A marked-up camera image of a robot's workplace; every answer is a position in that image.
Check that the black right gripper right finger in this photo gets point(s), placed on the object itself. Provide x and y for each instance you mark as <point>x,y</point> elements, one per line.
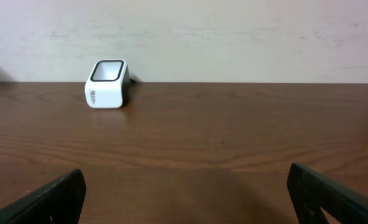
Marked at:
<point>312,194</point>

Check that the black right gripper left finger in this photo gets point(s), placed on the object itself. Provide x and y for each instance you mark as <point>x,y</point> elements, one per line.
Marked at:
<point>59,201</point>

